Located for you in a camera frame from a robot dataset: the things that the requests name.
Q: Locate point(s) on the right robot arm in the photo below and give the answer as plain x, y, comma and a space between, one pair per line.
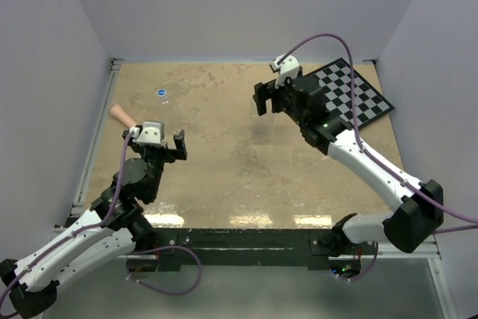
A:
411, 219

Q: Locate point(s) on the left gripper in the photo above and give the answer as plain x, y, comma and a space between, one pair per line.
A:
172, 154

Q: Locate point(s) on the large clear plastic bottle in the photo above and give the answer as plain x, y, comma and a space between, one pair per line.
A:
261, 127

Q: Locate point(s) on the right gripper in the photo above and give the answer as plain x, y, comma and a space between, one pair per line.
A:
267, 90

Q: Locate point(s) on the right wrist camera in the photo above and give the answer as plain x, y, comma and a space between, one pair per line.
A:
287, 69

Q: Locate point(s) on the blue bottle cap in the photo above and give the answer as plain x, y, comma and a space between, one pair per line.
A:
161, 92

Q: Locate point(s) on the black front table rail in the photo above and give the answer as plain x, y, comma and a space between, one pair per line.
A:
176, 247

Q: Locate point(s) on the black white chessboard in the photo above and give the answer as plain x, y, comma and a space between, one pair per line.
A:
370, 104

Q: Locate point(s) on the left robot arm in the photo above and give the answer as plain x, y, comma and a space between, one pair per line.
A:
34, 282

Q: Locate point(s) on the small clear plastic bottle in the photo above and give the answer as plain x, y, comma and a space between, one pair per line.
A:
164, 100

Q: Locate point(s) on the peach wooden handle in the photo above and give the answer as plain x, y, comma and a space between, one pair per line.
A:
118, 113

